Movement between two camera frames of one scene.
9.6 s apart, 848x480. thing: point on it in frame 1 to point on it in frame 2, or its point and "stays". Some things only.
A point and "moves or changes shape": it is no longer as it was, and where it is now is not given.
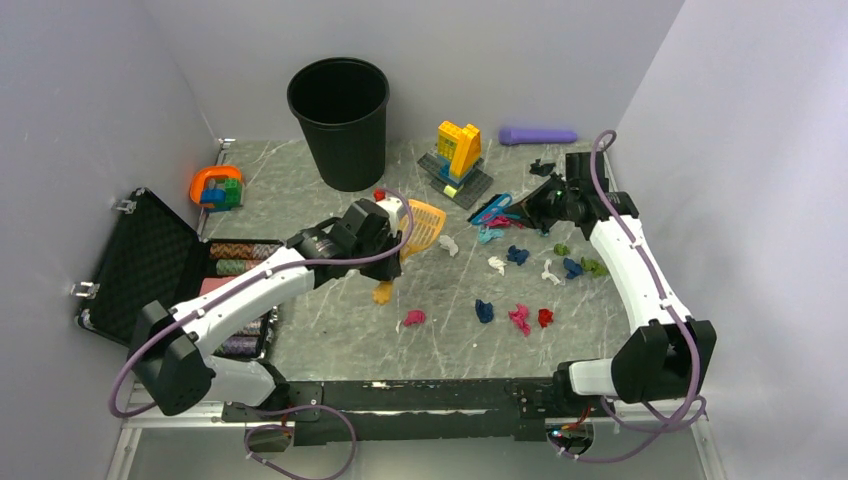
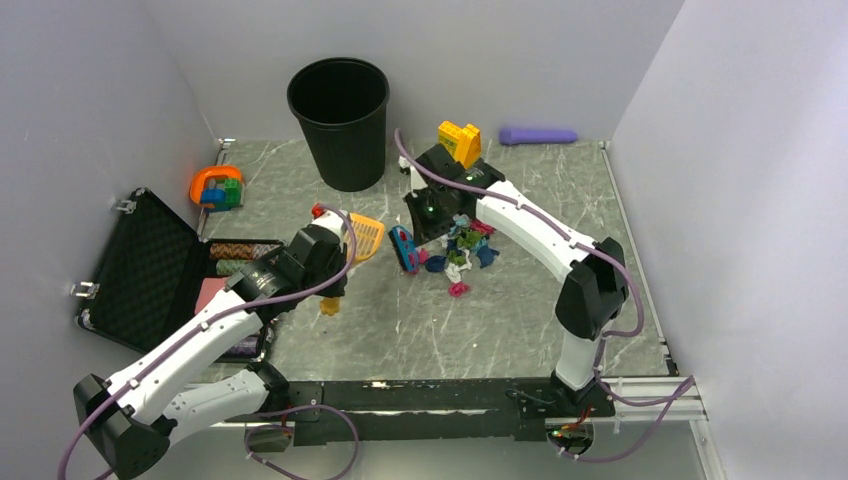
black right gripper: x=530 y=212 to x=425 y=231
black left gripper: x=389 y=269 to x=337 y=289
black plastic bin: x=341 y=105 stays
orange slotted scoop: x=427 y=223 moves or changes shape
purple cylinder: x=511 y=136 stays
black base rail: x=358 y=412 stays
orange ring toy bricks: x=217 y=188 stays
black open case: x=151 y=255 stays
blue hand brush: x=495 y=207 moves or changes shape
